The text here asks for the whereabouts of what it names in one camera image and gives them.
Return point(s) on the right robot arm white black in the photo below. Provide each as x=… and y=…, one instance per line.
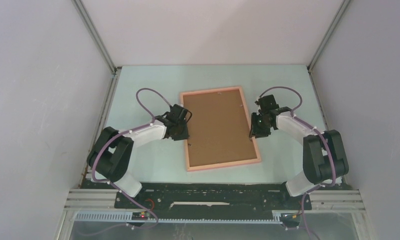
x=324, y=159

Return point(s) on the aluminium frame rails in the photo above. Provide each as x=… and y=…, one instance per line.
x=98, y=205

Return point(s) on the corner metal post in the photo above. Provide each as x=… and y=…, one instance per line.
x=90, y=26
x=329, y=33

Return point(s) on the white cable duct strip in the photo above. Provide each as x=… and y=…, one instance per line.
x=203, y=220

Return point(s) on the small circuit board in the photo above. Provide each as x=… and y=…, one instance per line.
x=140, y=216

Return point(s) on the brown backing board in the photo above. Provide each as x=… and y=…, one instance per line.
x=219, y=127

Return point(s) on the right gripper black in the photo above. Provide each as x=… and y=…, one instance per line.
x=254, y=130

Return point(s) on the right corner metal post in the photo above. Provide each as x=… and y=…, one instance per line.
x=329, y=33

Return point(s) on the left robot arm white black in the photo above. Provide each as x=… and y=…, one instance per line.
x=110, y=156

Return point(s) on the left corner metal post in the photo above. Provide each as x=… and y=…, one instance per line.
x=90, y=26

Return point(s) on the pink wooden picture frame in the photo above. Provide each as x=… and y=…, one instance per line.
x=223, y=165

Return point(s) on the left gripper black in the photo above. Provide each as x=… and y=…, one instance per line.
x=184, y=135

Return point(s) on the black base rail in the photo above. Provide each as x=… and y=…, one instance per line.
x=209, y=201

